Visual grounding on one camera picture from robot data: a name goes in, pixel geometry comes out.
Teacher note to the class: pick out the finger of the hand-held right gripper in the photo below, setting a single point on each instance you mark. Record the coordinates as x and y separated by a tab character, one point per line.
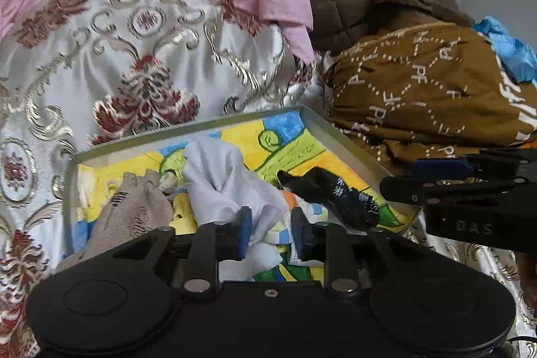
419	190
440	169

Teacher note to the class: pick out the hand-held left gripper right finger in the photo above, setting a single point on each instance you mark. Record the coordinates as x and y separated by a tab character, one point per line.
295	232

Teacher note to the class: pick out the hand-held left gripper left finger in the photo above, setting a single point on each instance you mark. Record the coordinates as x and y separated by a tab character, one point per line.
245	232

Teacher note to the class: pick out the yellow striped sock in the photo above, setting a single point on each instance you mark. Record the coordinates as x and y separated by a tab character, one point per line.
288	199

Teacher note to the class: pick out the white sock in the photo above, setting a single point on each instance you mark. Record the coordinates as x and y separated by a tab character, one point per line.
226	182

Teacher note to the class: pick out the black striped sock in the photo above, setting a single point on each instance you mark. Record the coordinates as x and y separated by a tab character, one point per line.
335	190

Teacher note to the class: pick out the grey tray with cartoon lining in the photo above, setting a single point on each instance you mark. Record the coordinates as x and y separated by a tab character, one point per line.
319	131

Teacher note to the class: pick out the beige sock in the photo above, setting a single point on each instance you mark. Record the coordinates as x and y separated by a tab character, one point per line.
121	215

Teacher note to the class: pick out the brown printed cloth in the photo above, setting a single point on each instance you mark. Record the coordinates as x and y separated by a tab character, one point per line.
419	89

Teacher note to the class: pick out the blue plastic bag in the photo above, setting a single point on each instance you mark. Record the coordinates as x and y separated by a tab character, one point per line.
507	47

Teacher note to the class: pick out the floral satin bedspread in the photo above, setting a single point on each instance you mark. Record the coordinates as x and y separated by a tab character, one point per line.
105	68

